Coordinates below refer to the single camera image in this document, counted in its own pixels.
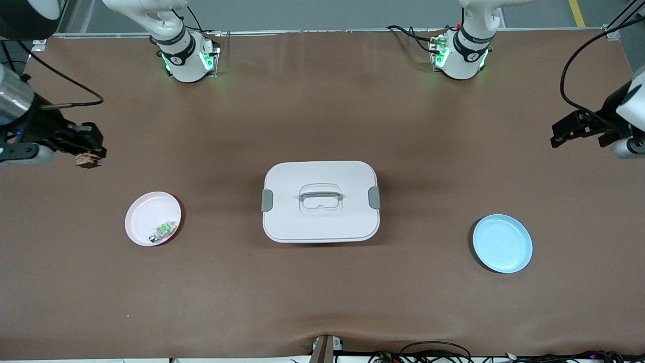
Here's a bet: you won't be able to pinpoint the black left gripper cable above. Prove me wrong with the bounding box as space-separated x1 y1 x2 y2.
560 23 636 129

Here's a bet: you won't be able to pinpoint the pink round plate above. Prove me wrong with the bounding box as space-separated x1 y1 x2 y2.
124 191 182 247

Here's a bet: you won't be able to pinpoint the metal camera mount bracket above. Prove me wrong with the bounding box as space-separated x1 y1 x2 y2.
310 334 344 363

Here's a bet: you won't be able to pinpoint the black arm base cables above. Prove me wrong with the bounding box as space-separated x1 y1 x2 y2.
387 24 454 56

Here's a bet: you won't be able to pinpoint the green switch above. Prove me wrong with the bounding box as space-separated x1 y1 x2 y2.
148 221 177 244

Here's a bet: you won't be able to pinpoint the aluminium frame post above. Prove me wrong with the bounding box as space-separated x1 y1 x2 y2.
30 0 71 51
602 0 645 42

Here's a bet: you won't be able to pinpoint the light blue round plate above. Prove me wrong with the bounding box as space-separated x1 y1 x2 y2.
472 214 533 274

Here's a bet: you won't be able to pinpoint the black looped cable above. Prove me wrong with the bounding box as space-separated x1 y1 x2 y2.
401 341 473 363

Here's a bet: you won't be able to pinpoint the white lidded storage box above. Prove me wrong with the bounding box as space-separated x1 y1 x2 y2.
261 160 382 244

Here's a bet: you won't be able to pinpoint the black cable bundle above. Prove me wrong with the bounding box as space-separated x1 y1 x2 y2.
368 350 645 363

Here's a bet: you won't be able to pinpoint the brown table mat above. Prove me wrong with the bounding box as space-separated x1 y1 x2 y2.
0 28 645 359

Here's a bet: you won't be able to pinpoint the thin metal table rail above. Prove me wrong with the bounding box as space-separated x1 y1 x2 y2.
48 26 608 40

